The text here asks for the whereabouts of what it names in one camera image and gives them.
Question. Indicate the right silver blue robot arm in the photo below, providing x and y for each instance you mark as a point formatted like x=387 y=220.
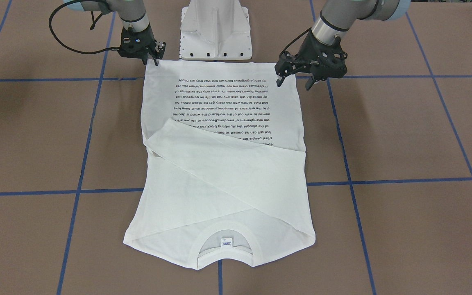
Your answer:
x=131 y=12

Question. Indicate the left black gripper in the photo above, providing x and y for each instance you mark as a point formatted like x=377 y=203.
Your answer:
x=310 y=51

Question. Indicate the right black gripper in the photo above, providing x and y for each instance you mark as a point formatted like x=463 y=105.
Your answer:
x=149 y=41

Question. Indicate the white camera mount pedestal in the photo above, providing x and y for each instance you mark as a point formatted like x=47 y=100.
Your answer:
x=215 y=30

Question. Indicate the white long-sleeve printed shirt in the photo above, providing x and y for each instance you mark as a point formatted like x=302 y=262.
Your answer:
x=226 y=165

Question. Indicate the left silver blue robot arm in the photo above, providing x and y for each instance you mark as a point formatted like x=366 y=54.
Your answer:
x=337 y=17

